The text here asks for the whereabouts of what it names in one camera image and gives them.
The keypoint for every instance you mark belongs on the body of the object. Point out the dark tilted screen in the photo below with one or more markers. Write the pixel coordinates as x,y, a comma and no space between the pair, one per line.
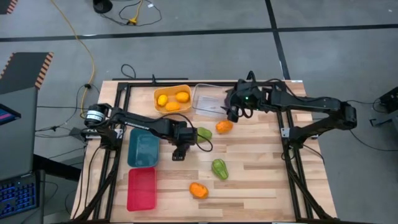
7,114

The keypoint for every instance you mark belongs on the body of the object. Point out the small hazard-striped black mat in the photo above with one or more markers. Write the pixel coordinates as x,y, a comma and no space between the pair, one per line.
7,5

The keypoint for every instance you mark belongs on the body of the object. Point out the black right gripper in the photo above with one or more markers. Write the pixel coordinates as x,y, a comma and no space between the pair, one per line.
248,95

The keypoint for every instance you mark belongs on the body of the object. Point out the yellow plastic bin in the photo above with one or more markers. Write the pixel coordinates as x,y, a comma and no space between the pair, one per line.
168,90

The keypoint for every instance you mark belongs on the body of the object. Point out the yellow lemon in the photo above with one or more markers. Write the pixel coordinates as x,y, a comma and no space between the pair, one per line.
162,99

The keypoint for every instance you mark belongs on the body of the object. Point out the red plastic bin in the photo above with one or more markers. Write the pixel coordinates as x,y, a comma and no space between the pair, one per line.
141,189

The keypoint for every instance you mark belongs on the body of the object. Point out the black aluminium table frame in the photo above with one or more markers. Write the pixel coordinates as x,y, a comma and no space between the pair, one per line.
140,84

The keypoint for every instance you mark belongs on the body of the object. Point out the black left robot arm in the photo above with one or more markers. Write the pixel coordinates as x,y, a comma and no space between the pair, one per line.
140,123

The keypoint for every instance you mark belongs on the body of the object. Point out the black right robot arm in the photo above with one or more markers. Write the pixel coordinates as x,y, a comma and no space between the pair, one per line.
311,104

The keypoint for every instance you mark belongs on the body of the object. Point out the black round floor object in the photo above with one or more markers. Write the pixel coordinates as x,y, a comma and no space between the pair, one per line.
102,5

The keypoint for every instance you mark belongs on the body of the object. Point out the orange papaya fruit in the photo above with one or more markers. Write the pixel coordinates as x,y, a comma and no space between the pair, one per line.
198,190
224,126

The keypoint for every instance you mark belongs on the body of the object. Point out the laptop with blue-lit keyboard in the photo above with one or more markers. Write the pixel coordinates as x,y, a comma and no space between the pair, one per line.
18,194

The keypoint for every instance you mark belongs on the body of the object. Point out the grey side desk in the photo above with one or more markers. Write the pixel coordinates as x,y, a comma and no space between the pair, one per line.
21,140

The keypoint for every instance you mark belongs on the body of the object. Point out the black equipment box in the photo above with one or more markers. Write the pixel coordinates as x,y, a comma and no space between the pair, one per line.
389,99

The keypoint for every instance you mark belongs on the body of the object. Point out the clear plastic bin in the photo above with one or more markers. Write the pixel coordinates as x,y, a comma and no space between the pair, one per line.
208,102

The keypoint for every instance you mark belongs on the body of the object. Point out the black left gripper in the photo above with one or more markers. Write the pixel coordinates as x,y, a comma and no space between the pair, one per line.
186,133

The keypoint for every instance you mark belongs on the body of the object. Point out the large hazard-striped black mat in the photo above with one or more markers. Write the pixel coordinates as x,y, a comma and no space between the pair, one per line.
25,71

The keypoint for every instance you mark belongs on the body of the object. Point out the grey power adapter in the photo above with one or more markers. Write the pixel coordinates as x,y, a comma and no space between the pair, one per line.
78,132

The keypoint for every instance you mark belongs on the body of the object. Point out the teal plastic bin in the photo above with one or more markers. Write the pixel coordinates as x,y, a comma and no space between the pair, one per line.
143,147

